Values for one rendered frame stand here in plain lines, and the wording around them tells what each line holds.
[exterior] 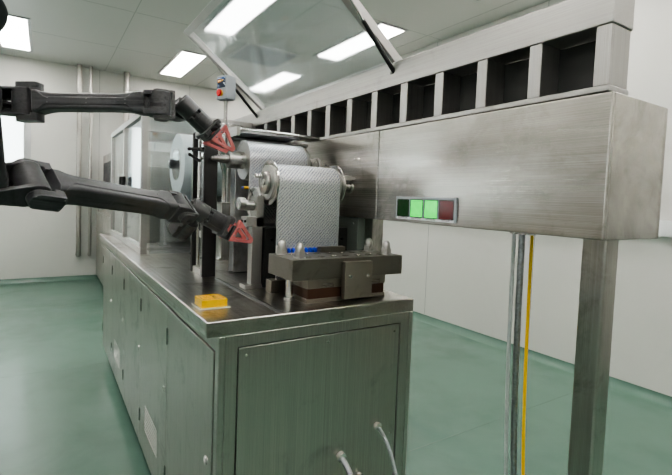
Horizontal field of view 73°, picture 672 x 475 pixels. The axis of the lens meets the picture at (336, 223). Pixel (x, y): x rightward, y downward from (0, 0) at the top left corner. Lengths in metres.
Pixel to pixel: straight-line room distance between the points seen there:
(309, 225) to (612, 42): 0.95
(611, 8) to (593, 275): 0.59
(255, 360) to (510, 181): 0.77
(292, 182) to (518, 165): 0.69
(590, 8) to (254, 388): 1.16
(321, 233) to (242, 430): 0.65
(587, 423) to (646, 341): 2.32
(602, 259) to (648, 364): 2.45
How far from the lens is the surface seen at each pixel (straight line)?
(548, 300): 3.90
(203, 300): 1.26
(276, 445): 1.35
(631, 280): 3.60
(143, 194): 1.21
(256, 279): 1.53
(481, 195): 1.22
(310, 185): 1.50
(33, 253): 6.92
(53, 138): 6.90
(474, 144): 1.25
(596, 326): 1.26
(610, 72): 1.11
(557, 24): 1.19
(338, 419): 1.42
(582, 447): 1.37
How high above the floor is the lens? 1.20
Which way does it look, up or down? 3 degrees down
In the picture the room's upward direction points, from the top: 2 degrees clockwise
